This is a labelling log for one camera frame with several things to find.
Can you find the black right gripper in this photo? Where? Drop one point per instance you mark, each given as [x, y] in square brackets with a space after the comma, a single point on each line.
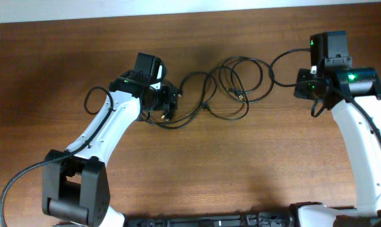
[301, 75]

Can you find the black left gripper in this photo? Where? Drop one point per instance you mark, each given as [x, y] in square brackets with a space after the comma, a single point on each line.
[169, 98]

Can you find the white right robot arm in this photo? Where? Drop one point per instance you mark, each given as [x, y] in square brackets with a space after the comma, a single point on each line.
[353, 95]

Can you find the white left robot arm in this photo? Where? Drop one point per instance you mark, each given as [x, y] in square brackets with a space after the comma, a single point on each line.
[75, 184]

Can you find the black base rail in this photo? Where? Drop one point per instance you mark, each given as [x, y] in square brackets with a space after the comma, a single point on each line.
[279, 218]

